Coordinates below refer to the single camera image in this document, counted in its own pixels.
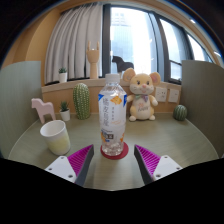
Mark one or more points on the tall green cactus ornament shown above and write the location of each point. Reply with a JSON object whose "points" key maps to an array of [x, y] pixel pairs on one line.
{"points": [[81, 101]]}

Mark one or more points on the small plant in white pot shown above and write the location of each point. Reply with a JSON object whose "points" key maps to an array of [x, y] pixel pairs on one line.
{"points": [[62, 77], [65, 115]]}

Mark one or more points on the clear plastic water bottle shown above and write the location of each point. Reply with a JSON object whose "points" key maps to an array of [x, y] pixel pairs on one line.
{"points": [[112, 116]]}

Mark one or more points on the black horse figure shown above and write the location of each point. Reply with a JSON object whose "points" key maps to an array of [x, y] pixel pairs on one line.
{"points": [[121, 65]]}

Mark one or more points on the wooden hand model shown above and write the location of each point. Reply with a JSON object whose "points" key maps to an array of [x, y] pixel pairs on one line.
{"points": [[93, 61]]}

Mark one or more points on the beige plush mouse toy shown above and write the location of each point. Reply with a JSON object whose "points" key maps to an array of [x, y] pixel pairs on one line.
{"points": [[142, 100]]}

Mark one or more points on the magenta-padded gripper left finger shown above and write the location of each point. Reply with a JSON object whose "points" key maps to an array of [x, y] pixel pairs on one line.
{"points": [[63, 166]]}

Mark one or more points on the white wall socket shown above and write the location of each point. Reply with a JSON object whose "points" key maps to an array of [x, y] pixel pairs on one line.
{"points": [[173, 95], [161, 94]]}

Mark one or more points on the grey pleated curtain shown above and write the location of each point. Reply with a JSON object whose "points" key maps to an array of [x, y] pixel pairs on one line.
{"points": [[73, 43]]}

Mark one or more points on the flat round red coaster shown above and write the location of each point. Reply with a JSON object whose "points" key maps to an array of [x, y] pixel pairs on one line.
{"points": [[125, 151]]}

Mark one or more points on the pink wooden horse figure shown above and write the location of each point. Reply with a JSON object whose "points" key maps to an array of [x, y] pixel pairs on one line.
{"points": [[42, 106]]}

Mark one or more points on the grey-green desk partition panel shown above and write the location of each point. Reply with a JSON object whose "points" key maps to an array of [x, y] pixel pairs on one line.
{"points": [[16, 103], [203, 103]]}

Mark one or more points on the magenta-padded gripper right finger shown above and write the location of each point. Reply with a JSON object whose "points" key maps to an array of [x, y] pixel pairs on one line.
{"points": [[165, 166]]}

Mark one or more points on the white paper cup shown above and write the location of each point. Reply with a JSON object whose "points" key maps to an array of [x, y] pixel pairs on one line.
{"points": [[56, 136]]}

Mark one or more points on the round green cactus ornament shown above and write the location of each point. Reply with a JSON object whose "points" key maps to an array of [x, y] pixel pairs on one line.
{"points": [[180, 113]]}

